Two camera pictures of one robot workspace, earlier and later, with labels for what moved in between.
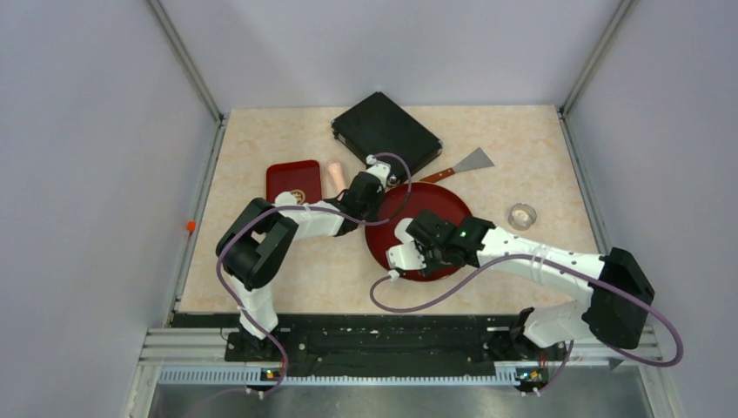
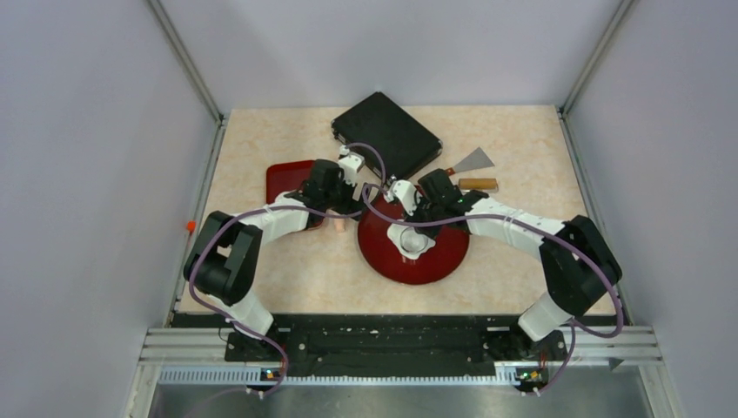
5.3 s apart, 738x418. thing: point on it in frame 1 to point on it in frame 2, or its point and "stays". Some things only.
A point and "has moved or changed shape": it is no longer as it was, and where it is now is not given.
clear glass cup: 522,216 has moved or changed shape
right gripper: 429,266 to 432,232
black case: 375,124 stays
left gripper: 372,215 to 351,205
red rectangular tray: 303,178 stays
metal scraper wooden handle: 476,159 stays
